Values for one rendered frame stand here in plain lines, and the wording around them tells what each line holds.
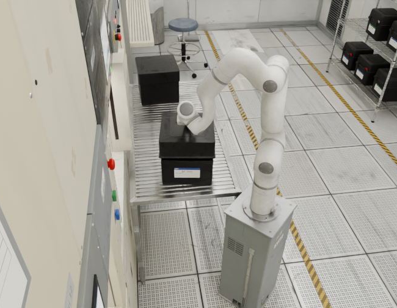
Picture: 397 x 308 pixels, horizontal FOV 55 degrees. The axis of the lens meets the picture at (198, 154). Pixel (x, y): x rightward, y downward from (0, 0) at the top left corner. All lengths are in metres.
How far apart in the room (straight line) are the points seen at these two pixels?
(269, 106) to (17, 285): 1.30
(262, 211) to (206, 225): 1.03
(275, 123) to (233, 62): 0.31
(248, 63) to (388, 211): 2.17
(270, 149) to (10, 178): 1.36
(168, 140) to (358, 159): 2.28
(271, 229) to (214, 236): 0.98
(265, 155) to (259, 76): 0.37
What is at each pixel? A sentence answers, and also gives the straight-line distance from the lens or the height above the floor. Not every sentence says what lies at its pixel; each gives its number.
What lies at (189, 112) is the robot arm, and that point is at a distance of 1.69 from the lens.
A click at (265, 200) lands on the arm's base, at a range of 1.89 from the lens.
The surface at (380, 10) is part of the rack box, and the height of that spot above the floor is 0.94.
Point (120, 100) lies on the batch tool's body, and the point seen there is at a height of 1.19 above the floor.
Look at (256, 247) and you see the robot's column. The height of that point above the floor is 0.63.
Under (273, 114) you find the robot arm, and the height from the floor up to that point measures 1.36.
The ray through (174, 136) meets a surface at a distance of 1.95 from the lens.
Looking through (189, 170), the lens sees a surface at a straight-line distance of 2.03.
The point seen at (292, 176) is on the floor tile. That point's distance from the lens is 3.42.
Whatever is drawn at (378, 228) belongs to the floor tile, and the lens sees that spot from 3.21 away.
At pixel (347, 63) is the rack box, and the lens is 5.00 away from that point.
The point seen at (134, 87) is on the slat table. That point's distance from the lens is 3.04.
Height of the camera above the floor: 2.19
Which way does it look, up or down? 38 degrees down
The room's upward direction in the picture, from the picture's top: 1 degrees clockwise
